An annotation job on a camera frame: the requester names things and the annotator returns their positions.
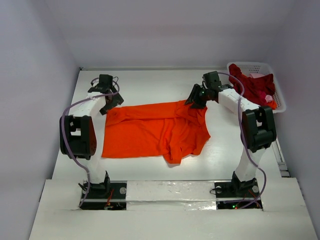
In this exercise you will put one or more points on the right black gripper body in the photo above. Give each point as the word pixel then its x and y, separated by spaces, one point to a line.
pixel 196 94

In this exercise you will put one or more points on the small orange cloth in basket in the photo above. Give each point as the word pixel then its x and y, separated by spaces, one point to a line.
pixel 272 104

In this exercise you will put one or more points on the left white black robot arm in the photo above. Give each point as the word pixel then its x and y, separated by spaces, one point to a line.
pixel 77 134

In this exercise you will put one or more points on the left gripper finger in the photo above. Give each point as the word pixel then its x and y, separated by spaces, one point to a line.
pixel 104 110
pixel 116 100

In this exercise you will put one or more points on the dark red t shirt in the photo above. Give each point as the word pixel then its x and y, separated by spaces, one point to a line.
pixel 257 90

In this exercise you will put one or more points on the white plastic basket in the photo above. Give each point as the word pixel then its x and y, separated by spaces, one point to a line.
pixel 259 69

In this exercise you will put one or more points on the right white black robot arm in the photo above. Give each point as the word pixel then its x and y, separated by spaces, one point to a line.
pixel 257 129

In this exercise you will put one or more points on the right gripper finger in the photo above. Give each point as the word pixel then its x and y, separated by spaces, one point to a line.
pixel 198 104
pixel 194 97

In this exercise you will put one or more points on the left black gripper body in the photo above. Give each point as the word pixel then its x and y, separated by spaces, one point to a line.
pixel 108 104

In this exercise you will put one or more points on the orange t shirt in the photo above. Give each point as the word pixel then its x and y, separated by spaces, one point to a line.
pixel 173 130

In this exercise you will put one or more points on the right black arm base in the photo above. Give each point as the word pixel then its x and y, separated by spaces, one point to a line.
pixel 228 198

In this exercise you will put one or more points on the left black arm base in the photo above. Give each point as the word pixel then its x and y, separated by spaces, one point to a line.
pixel 112 198

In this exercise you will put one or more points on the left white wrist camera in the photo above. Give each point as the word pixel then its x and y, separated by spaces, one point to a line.
pixel 94 91

